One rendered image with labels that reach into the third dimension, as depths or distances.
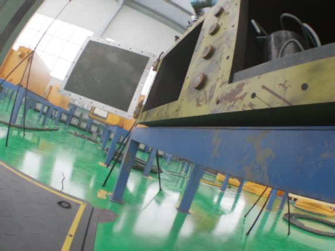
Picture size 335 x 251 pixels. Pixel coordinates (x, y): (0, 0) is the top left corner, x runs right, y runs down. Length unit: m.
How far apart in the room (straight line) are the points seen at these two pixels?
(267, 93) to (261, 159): 0.11
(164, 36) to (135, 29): 2.13
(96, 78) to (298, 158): 1.24
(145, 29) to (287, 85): 11.66
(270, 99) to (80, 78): 1.24
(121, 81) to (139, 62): 0.21
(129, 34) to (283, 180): 11.19
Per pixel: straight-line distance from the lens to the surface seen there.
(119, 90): 1.20
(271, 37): 0.50
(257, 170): 0.28
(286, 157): 0.26
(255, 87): 0.31
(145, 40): 11.32
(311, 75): 0.27
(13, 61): 3.50
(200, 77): 0.47
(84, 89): 1.27
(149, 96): 1.12
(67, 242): 0.34
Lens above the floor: 0.55
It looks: 8 degrees up
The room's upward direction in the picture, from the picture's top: 19 degrees clockwise
